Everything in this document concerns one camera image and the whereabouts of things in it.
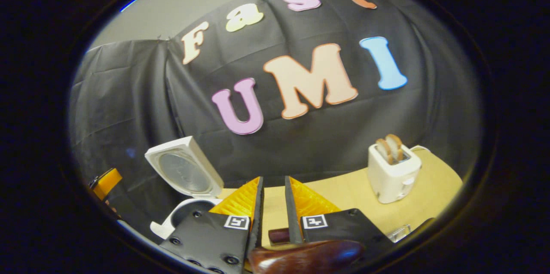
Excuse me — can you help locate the clear plastic container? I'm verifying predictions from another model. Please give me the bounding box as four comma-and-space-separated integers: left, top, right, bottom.
387, 224, 412, 242

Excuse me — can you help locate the toast slice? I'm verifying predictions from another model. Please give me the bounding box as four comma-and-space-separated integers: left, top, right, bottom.
376, 138, 394, 165
385, 134, 403, 162

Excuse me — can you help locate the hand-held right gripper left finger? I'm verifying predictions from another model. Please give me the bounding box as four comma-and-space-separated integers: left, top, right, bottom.
159, 176, 264, 274

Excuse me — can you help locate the white rice cooker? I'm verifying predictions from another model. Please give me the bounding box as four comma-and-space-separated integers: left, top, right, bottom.
144, 136, 224, 240

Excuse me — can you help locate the white toaster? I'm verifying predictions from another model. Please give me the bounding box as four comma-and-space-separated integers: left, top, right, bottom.
368, 143, 422, 204

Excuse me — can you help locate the brown wooden spoon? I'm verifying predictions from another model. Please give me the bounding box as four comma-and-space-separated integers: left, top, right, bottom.
248, 228, 366, 274

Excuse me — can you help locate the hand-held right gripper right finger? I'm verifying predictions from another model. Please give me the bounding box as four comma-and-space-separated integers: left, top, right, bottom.
284, 175, 394, 249

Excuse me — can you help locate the black backdrop cloth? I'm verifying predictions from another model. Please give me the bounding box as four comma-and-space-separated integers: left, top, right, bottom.
69, 0, 484, 240

